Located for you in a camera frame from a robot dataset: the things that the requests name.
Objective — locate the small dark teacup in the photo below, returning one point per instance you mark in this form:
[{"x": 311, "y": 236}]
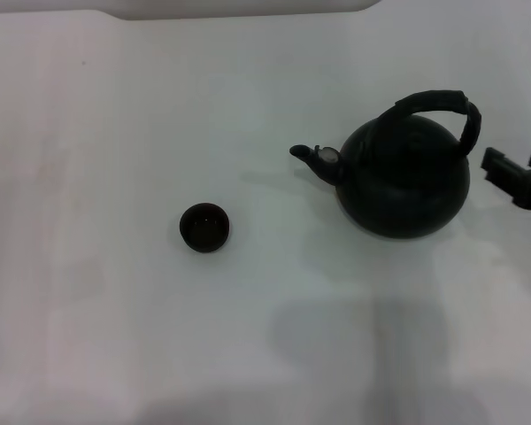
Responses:
[{"x": 204, "y": 228}]

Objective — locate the black round teapot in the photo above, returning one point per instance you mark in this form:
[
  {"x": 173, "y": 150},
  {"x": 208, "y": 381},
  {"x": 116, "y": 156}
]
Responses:
[{"x": 402, "y": 186}]

